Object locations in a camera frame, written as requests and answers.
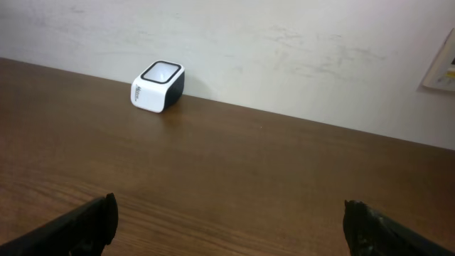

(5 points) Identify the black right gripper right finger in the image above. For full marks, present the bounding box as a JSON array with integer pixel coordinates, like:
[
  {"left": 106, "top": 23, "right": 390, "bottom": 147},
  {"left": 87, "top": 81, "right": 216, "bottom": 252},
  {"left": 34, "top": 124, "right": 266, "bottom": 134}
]
[{"left": 343, "top": 201, "right": 454, "bottom": 256}]

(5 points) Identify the white barcode scanner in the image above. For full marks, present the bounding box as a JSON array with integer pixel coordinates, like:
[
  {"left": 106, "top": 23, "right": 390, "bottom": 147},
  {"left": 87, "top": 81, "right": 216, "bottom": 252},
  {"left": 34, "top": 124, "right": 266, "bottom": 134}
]
[{"left": 130, "top": 60, "right": 185, "bottom": 113}]

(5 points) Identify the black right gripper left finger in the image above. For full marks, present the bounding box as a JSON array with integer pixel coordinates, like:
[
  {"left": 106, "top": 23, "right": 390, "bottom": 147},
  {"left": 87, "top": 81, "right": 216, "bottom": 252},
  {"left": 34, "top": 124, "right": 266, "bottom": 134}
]
[{"left": 1, "top": 193, "right": 119, "bottom": 255}]

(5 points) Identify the wall switch plate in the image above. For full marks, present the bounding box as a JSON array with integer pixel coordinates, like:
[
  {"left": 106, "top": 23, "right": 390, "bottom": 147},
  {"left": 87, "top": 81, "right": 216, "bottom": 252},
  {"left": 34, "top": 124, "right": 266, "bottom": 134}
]
[{"left": 422, "top": 29, "right": 454, "bottom": 92}]

